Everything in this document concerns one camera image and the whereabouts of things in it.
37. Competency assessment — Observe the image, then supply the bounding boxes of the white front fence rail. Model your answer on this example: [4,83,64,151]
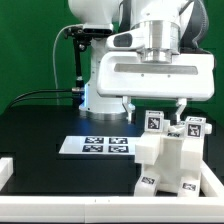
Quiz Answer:
[0,196,224,223]

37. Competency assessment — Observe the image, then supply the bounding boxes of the grey camera cable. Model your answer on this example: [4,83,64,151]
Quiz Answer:
[52,24,81,106]

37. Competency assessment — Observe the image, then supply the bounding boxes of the white long side rail back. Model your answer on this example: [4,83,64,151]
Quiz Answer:
[180,138,204,172]

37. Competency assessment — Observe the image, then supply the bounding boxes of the black camera on stand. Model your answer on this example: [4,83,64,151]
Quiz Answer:
[64,25,114,88]

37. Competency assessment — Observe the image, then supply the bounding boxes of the black base cables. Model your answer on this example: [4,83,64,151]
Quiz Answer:
[6,87,84,111]

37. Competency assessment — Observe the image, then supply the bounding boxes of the white chair seat block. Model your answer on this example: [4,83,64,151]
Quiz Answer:
[141,133,183,193]

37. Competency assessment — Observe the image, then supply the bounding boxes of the white long side rail front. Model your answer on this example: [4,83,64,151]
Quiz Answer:
[135,132,163,165]

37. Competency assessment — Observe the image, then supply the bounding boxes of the white left fence block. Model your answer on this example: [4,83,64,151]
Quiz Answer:
[0,157,13,191]

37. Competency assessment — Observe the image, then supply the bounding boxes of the white right fence rail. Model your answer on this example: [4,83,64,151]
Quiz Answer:
[201,162,224,198]

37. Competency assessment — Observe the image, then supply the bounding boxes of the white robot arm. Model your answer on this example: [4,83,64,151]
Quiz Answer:
[68,0,215,122]

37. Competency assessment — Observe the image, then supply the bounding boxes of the white long side rail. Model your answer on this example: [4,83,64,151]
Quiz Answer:
[180,138,204,172]
[135,132,163,165]

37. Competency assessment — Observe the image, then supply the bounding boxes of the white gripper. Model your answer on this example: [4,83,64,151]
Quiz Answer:
[97,52,214,124]

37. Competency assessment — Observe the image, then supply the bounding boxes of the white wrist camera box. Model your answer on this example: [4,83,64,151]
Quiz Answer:
[106,28,144,51]

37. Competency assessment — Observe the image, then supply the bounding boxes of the white fence rail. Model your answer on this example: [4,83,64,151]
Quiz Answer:
[201,162,224,198]
[0,196,224,223]

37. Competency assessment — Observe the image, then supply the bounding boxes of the white flat back panel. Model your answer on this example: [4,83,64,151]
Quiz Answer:
[59,136,139,155]

